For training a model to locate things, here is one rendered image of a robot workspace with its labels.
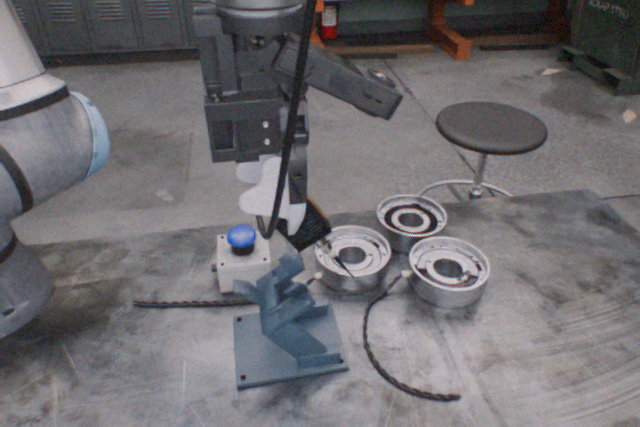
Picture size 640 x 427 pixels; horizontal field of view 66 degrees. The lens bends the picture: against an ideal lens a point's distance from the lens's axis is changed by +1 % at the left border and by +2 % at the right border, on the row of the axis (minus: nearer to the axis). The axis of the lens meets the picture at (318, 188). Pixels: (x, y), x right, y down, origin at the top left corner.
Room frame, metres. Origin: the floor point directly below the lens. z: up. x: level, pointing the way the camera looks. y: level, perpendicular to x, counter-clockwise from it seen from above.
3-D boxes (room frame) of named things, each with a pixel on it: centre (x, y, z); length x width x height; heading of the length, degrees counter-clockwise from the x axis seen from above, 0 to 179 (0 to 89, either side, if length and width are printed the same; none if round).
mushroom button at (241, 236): (0.51, 0.10, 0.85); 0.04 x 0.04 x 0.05
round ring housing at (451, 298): (0.49, -0.17, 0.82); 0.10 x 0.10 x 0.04
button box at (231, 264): (0.51, 0.11, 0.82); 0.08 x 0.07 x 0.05; 99
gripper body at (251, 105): (0.38, 0.05, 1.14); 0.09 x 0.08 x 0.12; 101
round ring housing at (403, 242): (0.59, -0.14, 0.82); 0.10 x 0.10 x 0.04
